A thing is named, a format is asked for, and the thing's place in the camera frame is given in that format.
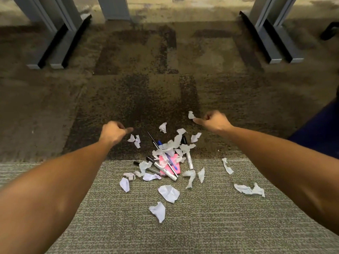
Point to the black and grey pen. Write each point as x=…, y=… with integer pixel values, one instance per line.
x=136, y=163

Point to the person's right hand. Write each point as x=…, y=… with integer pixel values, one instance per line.
x=215, y=122

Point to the grey metal table leg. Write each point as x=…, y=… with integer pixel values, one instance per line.
x=39, y=54
x=290, y=47
x=67, y=42
x=267, y=47

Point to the pile of white paper pieces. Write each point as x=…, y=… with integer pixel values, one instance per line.
x=168, y=193

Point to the person's left hand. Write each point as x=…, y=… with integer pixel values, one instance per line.
x=112, y=132

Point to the grey table panel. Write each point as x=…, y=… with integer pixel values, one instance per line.
x=114, y=7

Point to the blue ballpoint pen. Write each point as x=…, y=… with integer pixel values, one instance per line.
x=160, y=143

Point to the person's left forearm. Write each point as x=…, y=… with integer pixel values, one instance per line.
x=53, y=195

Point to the small torn paper scrap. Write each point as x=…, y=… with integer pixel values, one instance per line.
x=191, y=115

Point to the person's left fingers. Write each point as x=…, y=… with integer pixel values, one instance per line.
x=128, y=130

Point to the thin black pen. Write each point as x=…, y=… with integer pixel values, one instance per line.
x=152, y=139

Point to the dark blue chair seat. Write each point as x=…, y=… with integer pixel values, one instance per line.
x=320, y=129

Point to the person's right fingers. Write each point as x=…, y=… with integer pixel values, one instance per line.
x=199, y=120

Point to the silver marker with black cap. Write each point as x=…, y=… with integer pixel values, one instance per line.
x=167, y=172
x=189, y=160

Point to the black chair base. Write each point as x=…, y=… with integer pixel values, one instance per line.
x=329, y=30

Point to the pink sticky note pad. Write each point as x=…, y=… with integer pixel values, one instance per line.
x=174, y=166

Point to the person's right forearm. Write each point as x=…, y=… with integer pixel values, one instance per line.
x=286, y=166

